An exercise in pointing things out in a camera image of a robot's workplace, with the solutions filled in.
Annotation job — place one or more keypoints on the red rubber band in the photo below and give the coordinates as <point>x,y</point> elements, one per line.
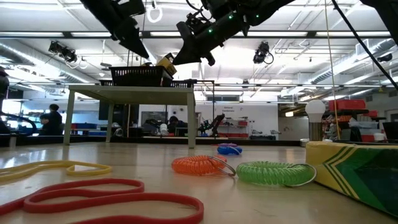
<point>200,211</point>

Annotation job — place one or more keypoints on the purple coil wrist band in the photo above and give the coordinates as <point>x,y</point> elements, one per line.
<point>227,144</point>

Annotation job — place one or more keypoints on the green coil wrist band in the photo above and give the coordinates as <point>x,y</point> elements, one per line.
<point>270,173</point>

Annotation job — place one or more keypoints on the green perforated metal shelf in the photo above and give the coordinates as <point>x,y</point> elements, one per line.
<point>130,93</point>

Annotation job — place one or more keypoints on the person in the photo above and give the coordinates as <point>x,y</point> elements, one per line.
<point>55,119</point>
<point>44,125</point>
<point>174,124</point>

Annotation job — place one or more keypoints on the yellow green crayon box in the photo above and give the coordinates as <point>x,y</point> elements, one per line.
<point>357,174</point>

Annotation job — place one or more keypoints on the black background robot arm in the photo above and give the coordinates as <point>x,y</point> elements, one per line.
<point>217,121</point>

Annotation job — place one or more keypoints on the blue coil wrist band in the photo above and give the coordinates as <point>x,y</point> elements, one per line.
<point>228,150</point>

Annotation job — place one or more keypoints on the orange coil wrist band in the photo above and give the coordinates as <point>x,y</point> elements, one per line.
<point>196,165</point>

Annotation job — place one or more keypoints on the black computer monitor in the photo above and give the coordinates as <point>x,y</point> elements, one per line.
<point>391,130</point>

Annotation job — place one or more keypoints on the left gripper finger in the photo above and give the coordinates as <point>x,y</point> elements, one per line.
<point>135,40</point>

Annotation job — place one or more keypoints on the yellow rubber band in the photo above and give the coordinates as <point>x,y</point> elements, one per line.
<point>109,170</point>

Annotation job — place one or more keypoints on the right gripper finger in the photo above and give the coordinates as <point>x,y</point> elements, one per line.
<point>192,55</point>
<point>183,48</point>

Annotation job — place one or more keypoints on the black plastic mesh basket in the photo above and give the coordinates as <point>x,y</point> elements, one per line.
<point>185,83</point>
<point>136,76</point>
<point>105,83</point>

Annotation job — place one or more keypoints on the red plastic bin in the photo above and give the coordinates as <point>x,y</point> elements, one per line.
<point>346,105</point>

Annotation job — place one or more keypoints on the white bulb on metal stand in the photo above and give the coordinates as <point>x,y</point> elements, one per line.
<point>315,110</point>

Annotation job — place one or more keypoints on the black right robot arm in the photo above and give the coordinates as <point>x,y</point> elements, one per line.
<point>264,9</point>

